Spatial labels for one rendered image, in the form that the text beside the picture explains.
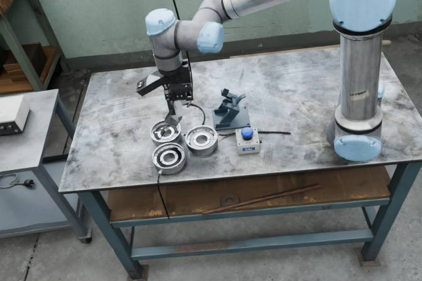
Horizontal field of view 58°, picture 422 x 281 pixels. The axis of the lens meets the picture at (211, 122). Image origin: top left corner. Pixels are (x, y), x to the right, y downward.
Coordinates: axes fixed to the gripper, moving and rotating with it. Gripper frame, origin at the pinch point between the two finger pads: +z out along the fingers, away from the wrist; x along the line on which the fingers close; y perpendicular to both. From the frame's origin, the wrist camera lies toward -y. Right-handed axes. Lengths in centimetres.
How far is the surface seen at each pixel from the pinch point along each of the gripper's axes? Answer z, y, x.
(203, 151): 10.4, 7.5, -7.4
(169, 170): 10.5, -3.5, -13.6
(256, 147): 10.3, 24.6, -8.2
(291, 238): 69, 38, -11
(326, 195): 38, 49, -11
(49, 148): 93, -98, 78
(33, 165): 25, -59, 7
